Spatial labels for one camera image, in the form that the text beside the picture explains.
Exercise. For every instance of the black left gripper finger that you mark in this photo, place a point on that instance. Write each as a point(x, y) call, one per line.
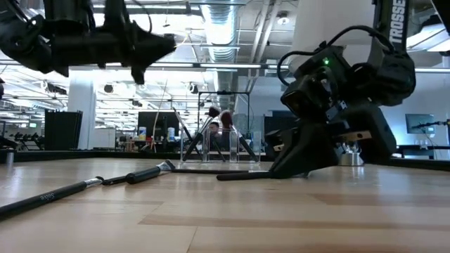
point(154, 49)

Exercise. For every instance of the white wipes canister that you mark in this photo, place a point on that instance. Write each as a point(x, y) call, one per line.
point(142, 134)
point(171, 134)

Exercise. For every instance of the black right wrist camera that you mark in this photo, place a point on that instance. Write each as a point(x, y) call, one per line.
point(309, 95)

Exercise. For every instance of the clear acrylic brush organizer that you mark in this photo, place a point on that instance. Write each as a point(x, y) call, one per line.
point(255, 138)

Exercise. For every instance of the wall-mounted monitor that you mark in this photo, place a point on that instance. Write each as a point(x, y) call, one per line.
point(420, 123)

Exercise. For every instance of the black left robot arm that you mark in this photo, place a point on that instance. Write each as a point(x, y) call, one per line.
point(21, 42)

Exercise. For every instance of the dark-bristle powder brush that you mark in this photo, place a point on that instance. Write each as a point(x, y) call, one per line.
point(214, 112)

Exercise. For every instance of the black cabinet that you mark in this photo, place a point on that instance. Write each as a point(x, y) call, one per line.
point(63, 130)

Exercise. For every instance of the silver table lamp white shade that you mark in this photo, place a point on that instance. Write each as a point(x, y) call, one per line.
point(334, 21)

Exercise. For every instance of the black monitor screens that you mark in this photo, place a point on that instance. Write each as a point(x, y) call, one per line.
point(154, 123)

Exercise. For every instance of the person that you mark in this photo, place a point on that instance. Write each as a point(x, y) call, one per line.
point(214, 128)

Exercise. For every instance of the black partition panel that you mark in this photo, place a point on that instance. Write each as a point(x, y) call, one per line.
point(277, 121)

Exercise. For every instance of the large brown-bristle powder brush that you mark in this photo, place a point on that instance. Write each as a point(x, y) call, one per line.
point(225, 119)

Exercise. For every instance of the small black makeup brush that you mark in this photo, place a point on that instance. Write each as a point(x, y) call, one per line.
point(218, 151)

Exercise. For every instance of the flat-head black makeup brush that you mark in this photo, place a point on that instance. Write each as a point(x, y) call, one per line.
point(144, 174)

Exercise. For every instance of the silver metal post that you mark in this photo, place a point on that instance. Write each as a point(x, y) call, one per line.
point(10, 160)

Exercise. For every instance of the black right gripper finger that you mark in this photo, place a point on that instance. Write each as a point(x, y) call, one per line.
point(309, 154)
point(277, 137)

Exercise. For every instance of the silver ventilation duct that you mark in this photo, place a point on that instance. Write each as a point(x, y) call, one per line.
point(221, 35)

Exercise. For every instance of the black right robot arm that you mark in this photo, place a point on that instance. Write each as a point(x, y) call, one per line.
point(393, 77)

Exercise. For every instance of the black metal frame stand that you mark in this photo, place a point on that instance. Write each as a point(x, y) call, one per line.
point(225, 92)

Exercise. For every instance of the black desk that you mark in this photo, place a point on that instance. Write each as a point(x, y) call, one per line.
point(422, 147)

